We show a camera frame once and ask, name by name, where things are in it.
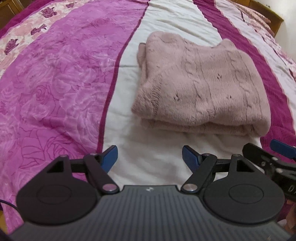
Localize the pink knitted cardigan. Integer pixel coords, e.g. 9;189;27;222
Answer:
132;32;271;137

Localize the magenta striped floral bedspread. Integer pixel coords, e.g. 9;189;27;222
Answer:
0;0;296;233

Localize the long wooden drawer cabinet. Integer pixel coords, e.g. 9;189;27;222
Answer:
230;0;284;37

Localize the dark wooden headboard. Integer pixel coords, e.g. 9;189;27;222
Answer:
0;0;31;29

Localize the black cable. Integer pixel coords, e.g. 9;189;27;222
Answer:
0;199;20;212

